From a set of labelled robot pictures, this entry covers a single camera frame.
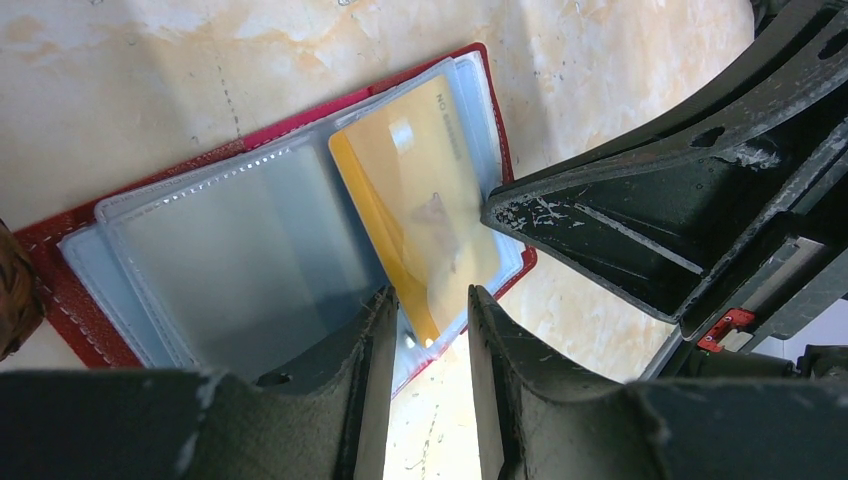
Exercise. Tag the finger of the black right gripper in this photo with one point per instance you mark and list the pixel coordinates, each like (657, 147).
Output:
(656, 225)
(603, 68)

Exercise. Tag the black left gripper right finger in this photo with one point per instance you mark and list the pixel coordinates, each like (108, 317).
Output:
(539, 414)

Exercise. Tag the black floral blanket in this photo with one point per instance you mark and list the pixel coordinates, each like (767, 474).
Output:
(764, 12)

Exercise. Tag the red leather card holder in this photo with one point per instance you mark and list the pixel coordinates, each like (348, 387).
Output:
(244, 258)

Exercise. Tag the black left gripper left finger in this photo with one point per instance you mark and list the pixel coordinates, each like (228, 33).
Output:
(323, 415)

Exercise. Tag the brown wicker basket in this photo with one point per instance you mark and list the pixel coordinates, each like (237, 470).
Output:
(22, 310)

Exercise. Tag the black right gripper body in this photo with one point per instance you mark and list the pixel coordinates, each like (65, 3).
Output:
(788, 273)

